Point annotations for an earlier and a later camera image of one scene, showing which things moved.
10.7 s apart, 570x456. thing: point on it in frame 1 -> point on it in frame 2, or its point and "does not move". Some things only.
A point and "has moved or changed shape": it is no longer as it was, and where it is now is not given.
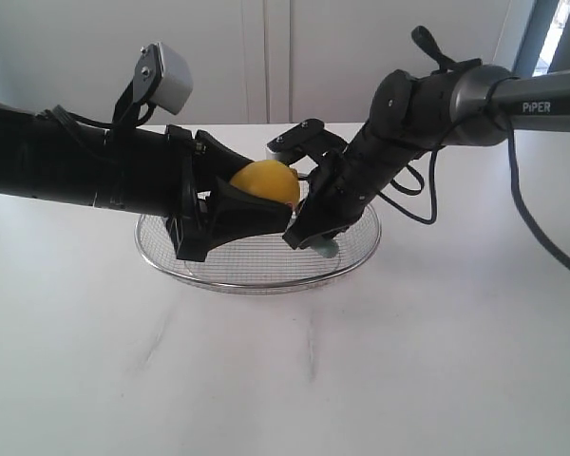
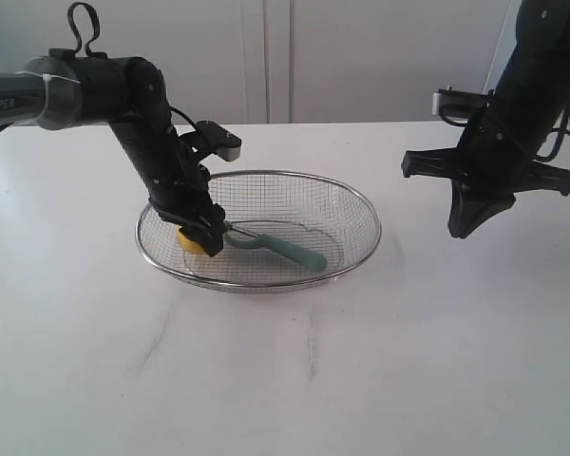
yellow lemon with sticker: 271,179 has moved or changed shape
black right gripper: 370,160 -> 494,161
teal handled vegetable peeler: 324,246 -> 310,259
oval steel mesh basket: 259,260 does not move
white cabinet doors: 250,62 does not move
